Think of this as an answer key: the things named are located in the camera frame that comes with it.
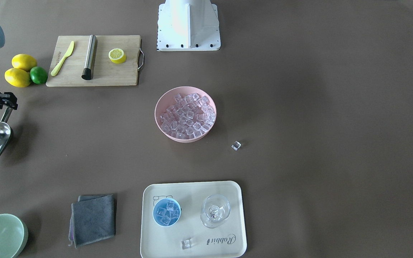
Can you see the pink bowl of ice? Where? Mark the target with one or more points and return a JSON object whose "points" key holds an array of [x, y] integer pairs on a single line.
{"points": [[185, 114]]}

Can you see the blue cup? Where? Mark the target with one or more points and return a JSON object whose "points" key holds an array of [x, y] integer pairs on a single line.
{"points": [[167, 212]]}

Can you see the loose ice cube on table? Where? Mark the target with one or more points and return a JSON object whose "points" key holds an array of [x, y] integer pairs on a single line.
{"points": [[236, 145]]}

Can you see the loose ice cube on tray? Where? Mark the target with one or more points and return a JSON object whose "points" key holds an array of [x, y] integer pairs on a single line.
{"points": [[186, 244]]}

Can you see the yellow lemon lower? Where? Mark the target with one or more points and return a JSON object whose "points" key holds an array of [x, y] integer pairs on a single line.
{"points": [[17, 77]]}

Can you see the yellow lemon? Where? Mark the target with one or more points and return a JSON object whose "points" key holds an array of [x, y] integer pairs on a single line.
{"points": [[24, 62], [17, 77]]}

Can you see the green lime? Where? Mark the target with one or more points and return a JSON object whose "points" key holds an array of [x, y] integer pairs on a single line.
{"points": [[38, 75]]}

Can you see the yellow lemon upper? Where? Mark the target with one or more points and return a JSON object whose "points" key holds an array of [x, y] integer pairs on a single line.
{"points": [[24, 62]]}

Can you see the yellow plastic knife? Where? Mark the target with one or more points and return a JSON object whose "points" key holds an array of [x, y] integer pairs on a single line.
{"points": [[67, 54]]}

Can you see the steel muddler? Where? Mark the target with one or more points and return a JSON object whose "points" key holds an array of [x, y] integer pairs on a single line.
{"points": [[87, 72]]}

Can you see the bamboo cutting board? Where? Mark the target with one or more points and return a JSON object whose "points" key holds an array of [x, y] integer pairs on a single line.
{"points": [[104, 72]]}

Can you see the halved lemon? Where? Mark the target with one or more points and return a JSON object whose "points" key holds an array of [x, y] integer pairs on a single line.
{"points": [[117, 55]]}

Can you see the green bowl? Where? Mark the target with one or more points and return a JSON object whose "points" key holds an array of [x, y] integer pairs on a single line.
{"points": [[13, 236]]}

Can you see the grey folded cloth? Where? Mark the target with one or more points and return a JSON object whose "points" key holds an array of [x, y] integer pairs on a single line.
{"points": [[92, 219]]}

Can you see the clear wine glass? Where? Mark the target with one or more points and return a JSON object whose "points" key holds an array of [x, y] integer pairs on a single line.
{"points": [[215, 210]]}

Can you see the cream serving tray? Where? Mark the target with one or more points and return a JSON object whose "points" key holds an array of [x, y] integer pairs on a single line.
{"points": [[229, 240]]}

